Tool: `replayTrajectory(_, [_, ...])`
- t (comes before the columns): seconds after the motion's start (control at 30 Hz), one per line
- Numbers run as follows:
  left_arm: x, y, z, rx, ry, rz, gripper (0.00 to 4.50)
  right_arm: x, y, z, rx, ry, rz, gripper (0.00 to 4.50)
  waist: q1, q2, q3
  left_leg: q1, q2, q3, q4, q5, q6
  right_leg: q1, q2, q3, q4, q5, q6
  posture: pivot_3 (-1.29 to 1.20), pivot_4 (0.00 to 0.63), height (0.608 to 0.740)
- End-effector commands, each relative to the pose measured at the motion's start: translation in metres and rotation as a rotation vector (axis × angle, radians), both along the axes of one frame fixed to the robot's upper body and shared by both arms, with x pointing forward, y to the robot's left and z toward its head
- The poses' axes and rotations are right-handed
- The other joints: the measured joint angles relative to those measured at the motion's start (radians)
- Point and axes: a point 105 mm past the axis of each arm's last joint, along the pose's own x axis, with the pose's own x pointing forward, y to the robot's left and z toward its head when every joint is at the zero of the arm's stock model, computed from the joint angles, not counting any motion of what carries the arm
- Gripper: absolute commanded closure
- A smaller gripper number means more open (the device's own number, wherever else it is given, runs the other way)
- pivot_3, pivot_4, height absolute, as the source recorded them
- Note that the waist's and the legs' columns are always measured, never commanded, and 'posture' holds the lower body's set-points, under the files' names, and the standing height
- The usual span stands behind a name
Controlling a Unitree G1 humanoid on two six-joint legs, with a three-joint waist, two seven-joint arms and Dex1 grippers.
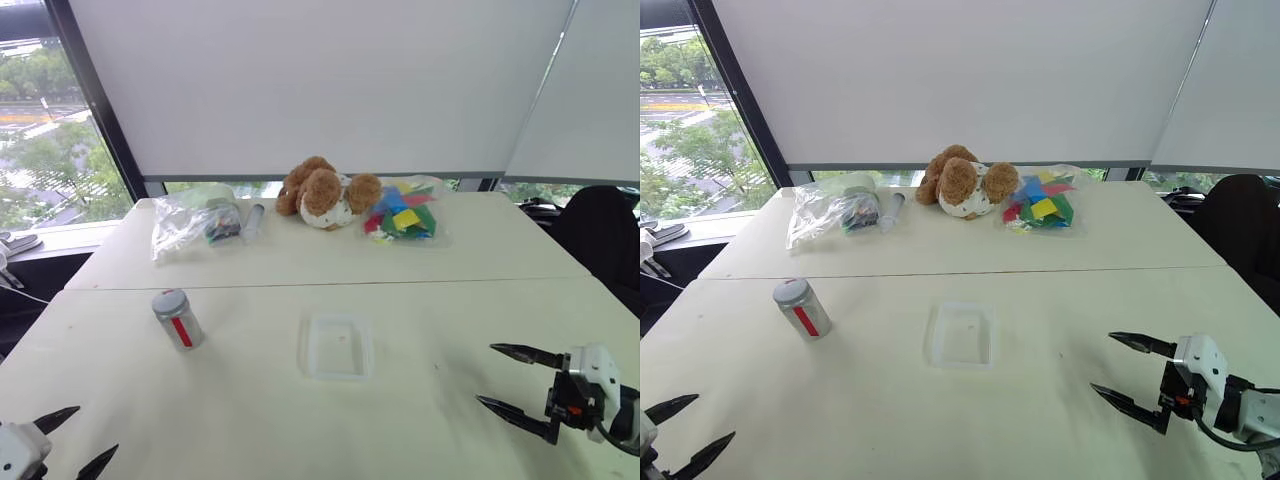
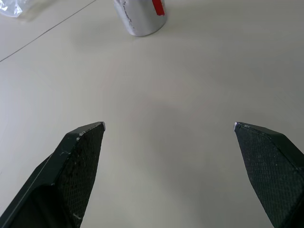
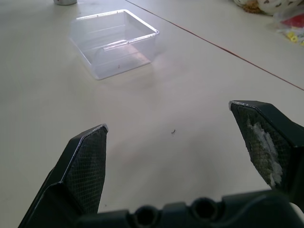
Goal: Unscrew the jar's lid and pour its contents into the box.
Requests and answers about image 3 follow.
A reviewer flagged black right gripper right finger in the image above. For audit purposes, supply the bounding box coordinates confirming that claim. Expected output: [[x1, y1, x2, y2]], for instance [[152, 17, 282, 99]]
[[228, 100, 304, 205]]

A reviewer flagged silver metal can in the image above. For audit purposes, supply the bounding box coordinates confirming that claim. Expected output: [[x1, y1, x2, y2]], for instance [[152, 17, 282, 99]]
[[53, 0, 77, 6]]

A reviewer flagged clear plastic square container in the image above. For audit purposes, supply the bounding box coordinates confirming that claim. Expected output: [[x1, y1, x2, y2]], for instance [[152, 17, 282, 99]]
[[69, 9, 160, 80]]

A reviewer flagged clear bag of colourful pieces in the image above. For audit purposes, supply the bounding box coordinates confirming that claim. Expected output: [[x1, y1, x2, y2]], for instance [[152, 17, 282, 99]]
[[272, 11, 304, 47]]

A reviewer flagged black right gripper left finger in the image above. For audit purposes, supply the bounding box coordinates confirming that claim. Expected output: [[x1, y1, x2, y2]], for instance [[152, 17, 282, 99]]
[[18, 123, 109, 228]]

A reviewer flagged white patterned plush toy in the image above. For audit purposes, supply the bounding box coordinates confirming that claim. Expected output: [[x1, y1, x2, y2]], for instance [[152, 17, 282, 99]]
[[231, 0, 304, 16]]

